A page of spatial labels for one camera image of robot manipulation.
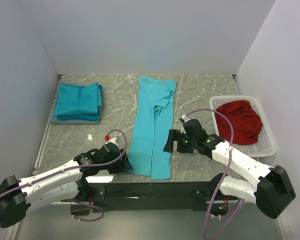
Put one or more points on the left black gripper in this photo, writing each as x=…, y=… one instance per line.
x=123, y=165

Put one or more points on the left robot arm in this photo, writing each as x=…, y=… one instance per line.
x=19, y=197

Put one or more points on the red t-shirt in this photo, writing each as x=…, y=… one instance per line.
x=246, y=123

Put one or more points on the folded teal t-shirt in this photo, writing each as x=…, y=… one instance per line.
x=77, y=100

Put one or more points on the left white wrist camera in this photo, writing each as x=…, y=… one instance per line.
x=114, y=140

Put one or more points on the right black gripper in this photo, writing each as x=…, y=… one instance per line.
x=175, y=135

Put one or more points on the turquoise t-shirt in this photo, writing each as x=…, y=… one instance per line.
x=154, y=119

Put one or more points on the folded grey t-shirt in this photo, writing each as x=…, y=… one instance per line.
x=72, y=121

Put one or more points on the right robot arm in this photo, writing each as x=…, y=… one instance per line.
x=268, y=187

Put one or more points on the black base beam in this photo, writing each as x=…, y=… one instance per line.
x=148, y=195

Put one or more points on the folded blue t-shirt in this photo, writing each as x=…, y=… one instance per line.
x=85, y=117

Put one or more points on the white plastic basket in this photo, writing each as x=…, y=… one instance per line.
x=265, y=146

